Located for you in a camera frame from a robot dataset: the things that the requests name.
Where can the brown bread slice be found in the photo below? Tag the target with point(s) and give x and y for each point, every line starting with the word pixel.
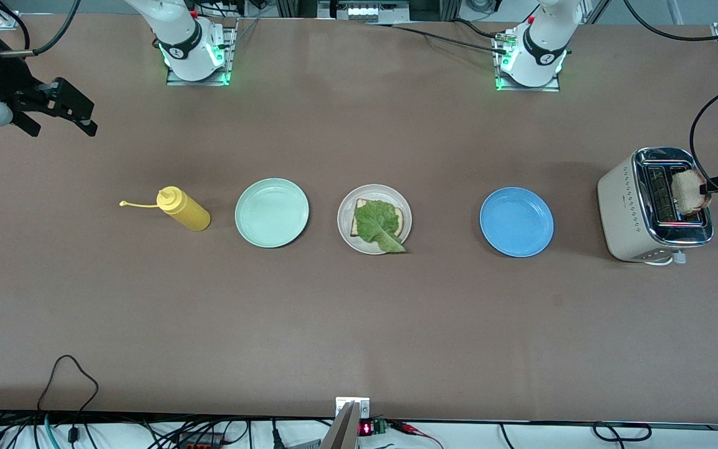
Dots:
pixel 686 193
pixel 399 218

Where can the yellow squeeze bottle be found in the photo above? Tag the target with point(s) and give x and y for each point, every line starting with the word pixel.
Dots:
pixel 187 213

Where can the green lettuce leaf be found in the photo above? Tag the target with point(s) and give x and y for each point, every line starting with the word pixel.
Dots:
pixel 378 224

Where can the blue plate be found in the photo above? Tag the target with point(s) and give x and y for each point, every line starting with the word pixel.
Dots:
pixel 516 222

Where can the mint green plate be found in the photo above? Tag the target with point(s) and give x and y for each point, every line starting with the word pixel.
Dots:
pixel 272 213

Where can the beige plate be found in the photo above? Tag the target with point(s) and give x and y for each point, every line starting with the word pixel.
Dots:
pixel 346 218

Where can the beige chrome toaster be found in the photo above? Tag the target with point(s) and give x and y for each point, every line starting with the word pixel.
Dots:
pixel 624 212

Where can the grey lit electronics box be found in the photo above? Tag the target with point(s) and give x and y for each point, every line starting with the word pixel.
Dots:
pixel 365 11

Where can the red clip lead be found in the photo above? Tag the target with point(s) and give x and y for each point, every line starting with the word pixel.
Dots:
pixel 412 430

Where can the grey metal bar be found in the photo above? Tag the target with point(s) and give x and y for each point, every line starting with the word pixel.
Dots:
pixel 343 433

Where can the red display circuit board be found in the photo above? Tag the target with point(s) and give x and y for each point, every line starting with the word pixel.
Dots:
pixel 366 428

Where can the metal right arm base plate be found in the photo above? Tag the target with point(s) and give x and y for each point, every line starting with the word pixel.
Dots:
pixel 197 82

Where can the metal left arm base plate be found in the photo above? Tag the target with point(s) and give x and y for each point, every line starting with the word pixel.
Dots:
pixel 527 88

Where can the white metal bracket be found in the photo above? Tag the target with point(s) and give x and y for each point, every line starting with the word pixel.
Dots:
pixel 362 408

